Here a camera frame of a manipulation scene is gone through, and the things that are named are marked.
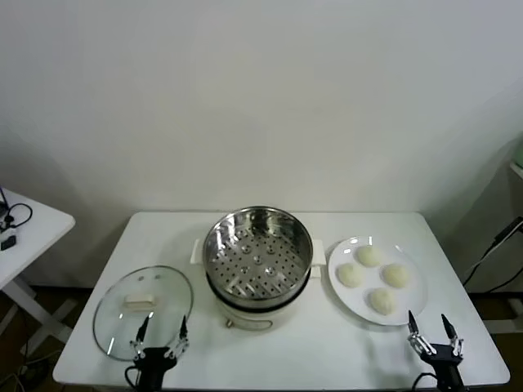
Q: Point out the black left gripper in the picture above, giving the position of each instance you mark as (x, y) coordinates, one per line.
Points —
(153, 361)

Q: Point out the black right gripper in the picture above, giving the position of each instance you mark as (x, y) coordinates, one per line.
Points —
(445, 361)

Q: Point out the white steamed baozi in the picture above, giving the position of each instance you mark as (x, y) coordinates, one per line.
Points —
(383, 301)
(349, 275)
(369, 256)
(395, 275)

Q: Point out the stainless steel steamer basket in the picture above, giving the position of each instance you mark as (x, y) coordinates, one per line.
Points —
(257, 261)

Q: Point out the white round plate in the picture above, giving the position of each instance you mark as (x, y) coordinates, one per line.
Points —
(410, 296)

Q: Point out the glass pot lid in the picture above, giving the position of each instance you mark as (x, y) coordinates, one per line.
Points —
(116, 322)

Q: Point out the cream electric cooking pot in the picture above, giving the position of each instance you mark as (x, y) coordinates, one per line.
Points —
(253, 315)

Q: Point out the white folding side table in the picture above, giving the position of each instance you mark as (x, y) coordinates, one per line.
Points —
(41, 228)

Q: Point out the small black device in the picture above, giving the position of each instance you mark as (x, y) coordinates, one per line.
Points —
(8, 243)

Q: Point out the white shelf board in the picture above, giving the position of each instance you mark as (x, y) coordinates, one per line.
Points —
(518, 169)

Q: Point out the dark thin stand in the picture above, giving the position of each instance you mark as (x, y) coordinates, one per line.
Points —
(3, 202)

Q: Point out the white table frame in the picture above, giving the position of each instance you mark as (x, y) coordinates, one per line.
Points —
(504, 324)

